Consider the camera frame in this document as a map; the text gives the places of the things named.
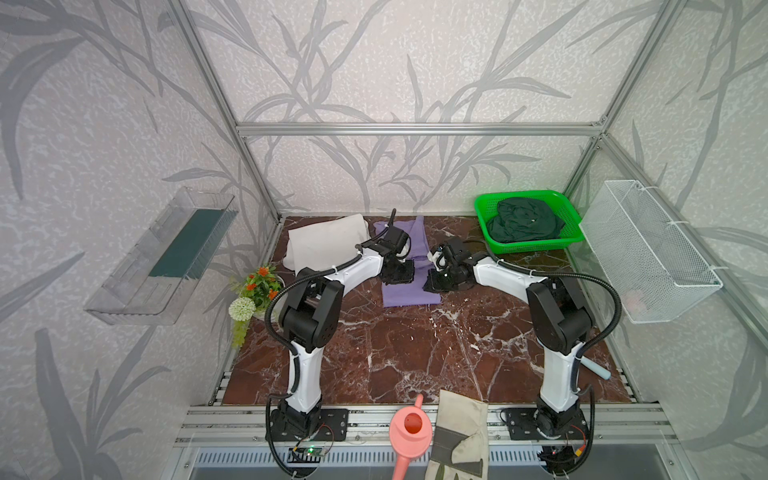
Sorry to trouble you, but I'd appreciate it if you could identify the potted orange flower plant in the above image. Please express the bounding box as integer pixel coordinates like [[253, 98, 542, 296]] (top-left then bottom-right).
[[228, 264, 284, 349]]

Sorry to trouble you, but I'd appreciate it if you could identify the dark green t shirt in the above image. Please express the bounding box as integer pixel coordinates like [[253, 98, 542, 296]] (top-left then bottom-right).
[[486, 197, 566, 244]]

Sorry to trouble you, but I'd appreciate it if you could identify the right wiring bundle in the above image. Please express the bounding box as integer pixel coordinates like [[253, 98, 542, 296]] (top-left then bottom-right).
[[537, 442, 589, 476]]

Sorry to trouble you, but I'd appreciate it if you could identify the green circuit board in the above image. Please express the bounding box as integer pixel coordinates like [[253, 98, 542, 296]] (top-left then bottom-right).
[[289, 445, 332, 464]]

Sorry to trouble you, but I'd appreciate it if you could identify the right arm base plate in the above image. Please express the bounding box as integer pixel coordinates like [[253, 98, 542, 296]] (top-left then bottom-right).
[[500, 404, 591, 440]]

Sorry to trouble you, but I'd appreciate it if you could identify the purple t shirt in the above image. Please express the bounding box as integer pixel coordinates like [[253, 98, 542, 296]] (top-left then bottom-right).
[[382, 216, 441, 308]]

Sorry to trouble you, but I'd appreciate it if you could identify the clear plastic wall shelf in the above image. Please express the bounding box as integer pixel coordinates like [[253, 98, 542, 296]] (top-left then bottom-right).
[[84, 187, 239, 326]]

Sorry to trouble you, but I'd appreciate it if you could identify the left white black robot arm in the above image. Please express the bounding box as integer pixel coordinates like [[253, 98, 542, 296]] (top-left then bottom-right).
[[264, 212, 414, 443]]

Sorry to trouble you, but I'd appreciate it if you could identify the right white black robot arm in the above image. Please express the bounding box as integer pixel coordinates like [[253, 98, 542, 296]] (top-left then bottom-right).
[[424, 236, 623, 439]]

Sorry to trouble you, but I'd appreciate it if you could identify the beige gardening glove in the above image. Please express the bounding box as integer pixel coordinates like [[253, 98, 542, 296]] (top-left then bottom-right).
[[425, 390, 490, 480]]

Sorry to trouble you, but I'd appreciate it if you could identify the pink watering can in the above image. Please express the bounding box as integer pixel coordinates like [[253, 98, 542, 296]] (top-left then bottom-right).
[[389, 394, 433, 480]]

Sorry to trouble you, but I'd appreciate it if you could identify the folded white t shirt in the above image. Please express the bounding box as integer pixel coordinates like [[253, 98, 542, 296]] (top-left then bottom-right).
[[283, 214, 370, 273]]

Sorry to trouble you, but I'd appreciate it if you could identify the green plastic basket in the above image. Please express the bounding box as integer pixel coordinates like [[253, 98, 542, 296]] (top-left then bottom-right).
[[474, 190, 585, 254]]

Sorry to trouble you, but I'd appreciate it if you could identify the white wire mesh basket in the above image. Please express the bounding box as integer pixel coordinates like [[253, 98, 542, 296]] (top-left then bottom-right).
[[581, 180, 723, 324]]

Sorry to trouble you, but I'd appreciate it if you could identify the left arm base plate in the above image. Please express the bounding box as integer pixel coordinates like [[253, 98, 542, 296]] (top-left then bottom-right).
[[266, 407, 349, 442]]

